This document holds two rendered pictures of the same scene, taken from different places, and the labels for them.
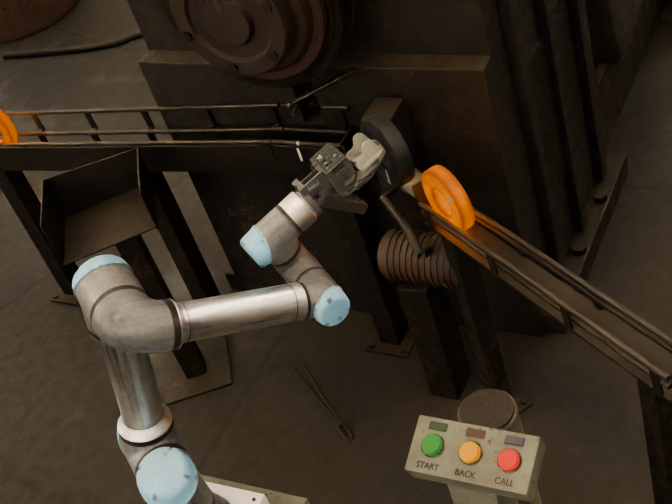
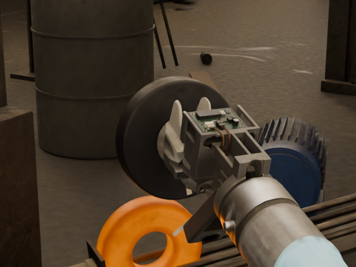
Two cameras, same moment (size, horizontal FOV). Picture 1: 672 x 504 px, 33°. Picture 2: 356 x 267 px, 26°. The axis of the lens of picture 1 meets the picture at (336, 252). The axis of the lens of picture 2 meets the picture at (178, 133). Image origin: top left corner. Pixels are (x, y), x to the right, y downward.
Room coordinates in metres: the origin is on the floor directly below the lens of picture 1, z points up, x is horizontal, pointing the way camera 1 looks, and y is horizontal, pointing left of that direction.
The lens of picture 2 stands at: (1.94, 0.76, 1.20)
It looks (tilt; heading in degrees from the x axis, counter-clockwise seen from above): 17 degrees down; 264
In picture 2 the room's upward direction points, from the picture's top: straight up
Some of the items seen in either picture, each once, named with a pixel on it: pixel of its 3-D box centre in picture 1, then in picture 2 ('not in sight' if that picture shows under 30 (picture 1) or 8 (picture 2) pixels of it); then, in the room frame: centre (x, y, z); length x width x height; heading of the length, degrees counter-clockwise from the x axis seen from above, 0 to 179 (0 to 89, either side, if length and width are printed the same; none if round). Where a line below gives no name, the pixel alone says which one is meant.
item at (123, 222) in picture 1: (143, 286); not in sight; (2.41, 0.52, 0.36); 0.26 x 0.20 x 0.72; 87
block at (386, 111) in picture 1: (394, 147); not in sight; (2.17, -0.22, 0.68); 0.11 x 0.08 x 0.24; 142
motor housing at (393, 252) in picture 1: (445, 316); not in sight; (1.99, -0.20, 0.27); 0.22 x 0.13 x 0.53; 52
